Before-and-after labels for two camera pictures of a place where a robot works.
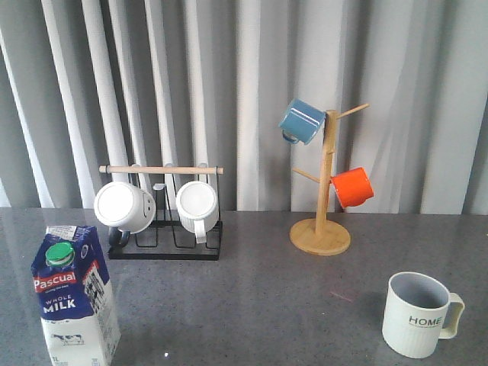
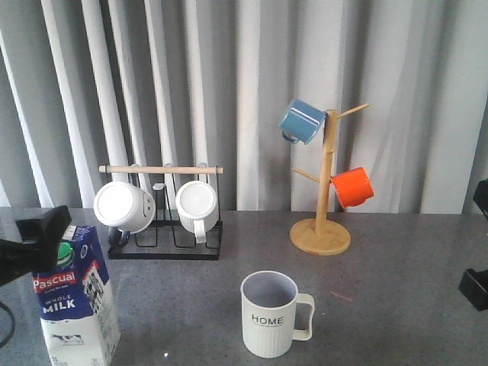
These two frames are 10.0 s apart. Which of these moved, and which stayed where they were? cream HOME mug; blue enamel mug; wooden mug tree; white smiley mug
Moved: cream HOME mug
Stayed: blue enamel mug; wooden mug tree; white smiley mug
